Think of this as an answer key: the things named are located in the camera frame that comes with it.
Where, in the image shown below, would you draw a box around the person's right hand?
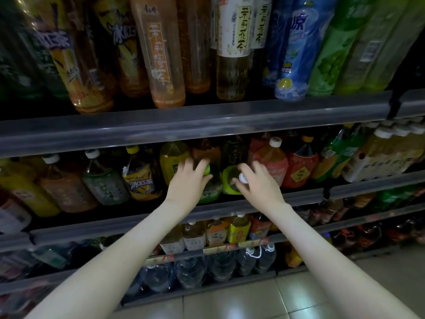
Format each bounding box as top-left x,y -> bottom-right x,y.
230,160 -> 288,215

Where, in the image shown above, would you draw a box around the person's left hand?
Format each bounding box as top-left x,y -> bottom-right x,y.
162,156 -> 215,217

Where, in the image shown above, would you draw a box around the person's right forearm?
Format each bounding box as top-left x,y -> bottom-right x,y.
266,202 -> 419,319

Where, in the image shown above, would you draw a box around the green tea bottle white cap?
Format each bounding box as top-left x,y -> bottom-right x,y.
221,164 -> 248,198

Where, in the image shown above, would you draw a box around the dark grey store shelving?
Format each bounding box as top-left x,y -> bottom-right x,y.
0,0 -> 425,313

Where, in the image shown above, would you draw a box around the row of large water jugs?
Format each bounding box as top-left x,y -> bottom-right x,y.
0,239 -> 280,310

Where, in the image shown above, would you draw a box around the person's left forearm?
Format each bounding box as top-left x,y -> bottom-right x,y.
27,202 -> 190,319

